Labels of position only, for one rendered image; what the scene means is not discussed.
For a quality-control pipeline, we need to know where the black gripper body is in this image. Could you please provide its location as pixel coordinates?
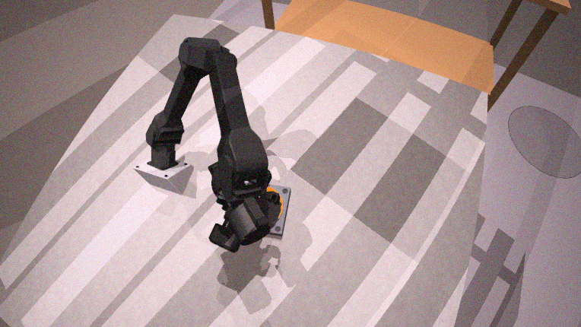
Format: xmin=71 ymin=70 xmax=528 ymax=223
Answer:
xmin=208 ymin=170 xmax=272 ymax=253

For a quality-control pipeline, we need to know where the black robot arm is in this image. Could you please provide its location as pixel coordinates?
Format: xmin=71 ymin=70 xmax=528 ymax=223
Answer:
xmin=145 ymin=37 xmax=282 ymax=246

